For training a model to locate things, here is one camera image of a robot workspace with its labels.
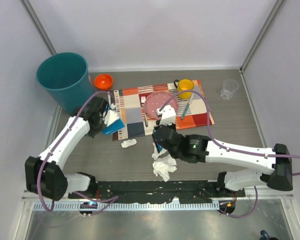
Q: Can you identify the blue hand brush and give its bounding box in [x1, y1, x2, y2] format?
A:
[152, 129, 163, 153]

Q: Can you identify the blue dustpan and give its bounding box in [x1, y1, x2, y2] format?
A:
[102, 118, 125, 135]

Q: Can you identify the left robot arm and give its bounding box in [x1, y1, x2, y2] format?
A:
[25, 96, 109, 201]

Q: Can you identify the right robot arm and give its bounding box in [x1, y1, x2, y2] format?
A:
[152, 125, 293, 198]

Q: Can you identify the crumpled paper far right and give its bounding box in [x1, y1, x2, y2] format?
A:
[151, 144, 177, 182]

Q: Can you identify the crumpled paper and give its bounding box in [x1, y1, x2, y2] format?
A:
[121, 139, 137, 148]
[151, 144, 177, 182]

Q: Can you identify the colourful patchwork placemat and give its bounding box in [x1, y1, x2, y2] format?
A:
[110, 82, 207, 141]

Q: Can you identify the crumpled paper far left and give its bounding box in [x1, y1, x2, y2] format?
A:
[121, 139, 137, 148]

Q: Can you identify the orange bowl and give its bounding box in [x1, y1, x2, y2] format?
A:
[94, 73, 114, 91]

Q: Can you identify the silver fork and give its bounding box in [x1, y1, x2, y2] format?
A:
[140, 96, 149, 128]

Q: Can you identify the teal plastic trash bin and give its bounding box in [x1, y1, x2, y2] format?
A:
[36, 52, 95, 114]

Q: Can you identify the yellow enamel mug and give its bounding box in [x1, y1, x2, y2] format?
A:
[173, 79, 195, 100]

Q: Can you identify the clear plastic cup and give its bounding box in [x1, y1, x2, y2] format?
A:
[220, 79, 239, 100]

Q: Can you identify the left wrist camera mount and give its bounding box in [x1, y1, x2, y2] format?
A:
[103, 103, 120, 127]

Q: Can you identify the knife with teal handle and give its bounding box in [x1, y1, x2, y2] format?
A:
[181, 93, 194, 120]

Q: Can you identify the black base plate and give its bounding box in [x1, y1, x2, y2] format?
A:
[81, 180, 246, 204]

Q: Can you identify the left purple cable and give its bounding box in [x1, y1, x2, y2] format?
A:
[37, 90, 120, 221]

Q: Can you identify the perforated cable duct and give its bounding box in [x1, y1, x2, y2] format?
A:
[32, 201, 220, 211]

